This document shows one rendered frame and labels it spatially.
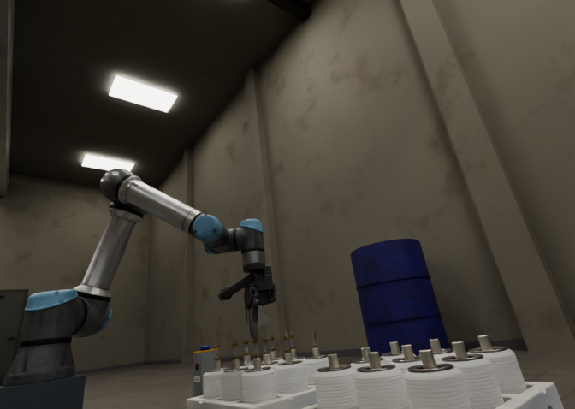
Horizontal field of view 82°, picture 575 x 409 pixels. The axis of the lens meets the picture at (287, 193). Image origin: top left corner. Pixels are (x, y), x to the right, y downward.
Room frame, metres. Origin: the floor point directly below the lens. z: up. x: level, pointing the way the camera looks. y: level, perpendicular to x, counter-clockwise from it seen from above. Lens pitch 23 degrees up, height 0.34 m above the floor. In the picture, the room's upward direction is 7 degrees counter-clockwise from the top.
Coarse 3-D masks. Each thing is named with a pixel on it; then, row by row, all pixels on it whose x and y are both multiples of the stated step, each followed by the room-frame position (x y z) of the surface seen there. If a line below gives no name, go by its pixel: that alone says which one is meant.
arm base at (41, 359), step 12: (24, 348) 0.89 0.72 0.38; (36, 348) 0.89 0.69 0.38; (48, 348) 0.91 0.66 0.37; (60, 348) 0.93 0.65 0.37; (24, 360) 0.89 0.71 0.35; (36, 360) 0.89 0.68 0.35; (48, 360) 0.90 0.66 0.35; (60, 360) 0.92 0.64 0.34; (72, 360) 0.97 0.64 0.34; (12, 372) 0.88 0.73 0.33; (24, 372) 0.89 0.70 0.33; (36, 372) 0.88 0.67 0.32; (48, 372) 0.90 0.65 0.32; (60, 372) 0.92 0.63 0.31; (72, 372) 0.96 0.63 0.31; (12, 384) 0.87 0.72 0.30
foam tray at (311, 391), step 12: (288, 396) 1.03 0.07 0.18; (300, 396) 1.05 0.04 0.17; (312, 396) 1.08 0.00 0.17; (192, 408) 1.20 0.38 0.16; (204, 408) 1.13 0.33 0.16; (216, 408) 1.08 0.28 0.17; (228, 408) 1.03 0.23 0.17; (240, 408) 0.98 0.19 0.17; (252, 408) 0.94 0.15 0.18; (264, 408) 0.97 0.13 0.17; (276, 408) 0.99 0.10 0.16; (288, 408) 1.02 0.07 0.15; (300, 408) 1.05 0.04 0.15
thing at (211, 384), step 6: (210, 372) 1.19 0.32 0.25; (216, 372) 1.18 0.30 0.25; (204, 378) 1.20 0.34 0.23; (210, 378) 1.18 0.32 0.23; (216, 378) 1.18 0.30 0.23; (204, 384) 1.20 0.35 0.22; (210, 384) 1.18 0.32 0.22; (216, 384) 1.18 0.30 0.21; (204, 390) 1.20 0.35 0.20; (210, 390) 1.18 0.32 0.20; (216, 390) 1.18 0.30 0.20; (204, 396) 1.20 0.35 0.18; (210, 396) 1.18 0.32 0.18; (216, 396) 1.18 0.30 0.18
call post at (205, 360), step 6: (198, 354) 1.35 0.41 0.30; (204, 354) 1.34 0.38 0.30; (210, 354) 1.36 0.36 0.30; (198, 360) 1.35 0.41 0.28; (204, 360) 1.34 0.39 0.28; (210, 360) 1.36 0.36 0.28; (198, 366) 1.35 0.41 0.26; (204, 366) 1.34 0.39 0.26; (210, 366) 1.36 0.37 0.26; (198, 372) 1.35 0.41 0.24; (204, 372) 1.34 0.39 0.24; (198, 378) 1.35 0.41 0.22; (198, 384) 1.35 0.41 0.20; (198, 390) 1.35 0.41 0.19
